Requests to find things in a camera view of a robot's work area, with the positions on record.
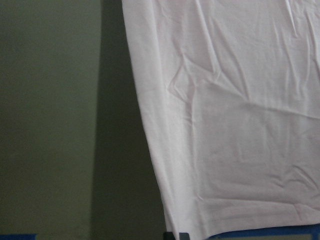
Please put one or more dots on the pink Snoopy t-shirt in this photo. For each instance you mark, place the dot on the pink Snoopy t-shirt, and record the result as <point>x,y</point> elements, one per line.
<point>229,95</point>

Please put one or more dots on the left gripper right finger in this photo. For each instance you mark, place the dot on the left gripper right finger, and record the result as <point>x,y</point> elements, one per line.
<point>184,236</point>

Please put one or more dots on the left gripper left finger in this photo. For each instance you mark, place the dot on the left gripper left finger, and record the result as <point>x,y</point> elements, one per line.
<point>168,235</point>

